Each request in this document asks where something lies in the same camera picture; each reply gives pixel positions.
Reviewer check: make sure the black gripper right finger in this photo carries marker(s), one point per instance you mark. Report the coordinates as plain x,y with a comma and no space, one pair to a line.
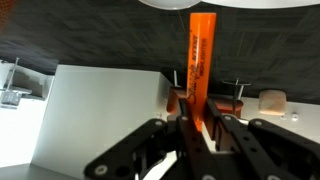
240,143

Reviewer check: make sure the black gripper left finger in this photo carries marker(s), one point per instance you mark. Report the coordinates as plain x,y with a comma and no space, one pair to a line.
186,143

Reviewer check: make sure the orange highlighter marker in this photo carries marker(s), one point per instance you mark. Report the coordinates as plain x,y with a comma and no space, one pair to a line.
201,50

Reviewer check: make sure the small orange sofa white legs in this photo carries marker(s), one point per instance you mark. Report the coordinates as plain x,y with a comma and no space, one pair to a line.
173,100

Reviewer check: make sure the beige cylindrical stool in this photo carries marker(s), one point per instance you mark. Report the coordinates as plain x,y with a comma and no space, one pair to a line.
272,102

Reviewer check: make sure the small round white side table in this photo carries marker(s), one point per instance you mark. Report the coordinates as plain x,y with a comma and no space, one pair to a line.
236,90

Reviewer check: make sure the white wall outlet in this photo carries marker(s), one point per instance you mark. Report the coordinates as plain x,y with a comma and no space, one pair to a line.
294,116

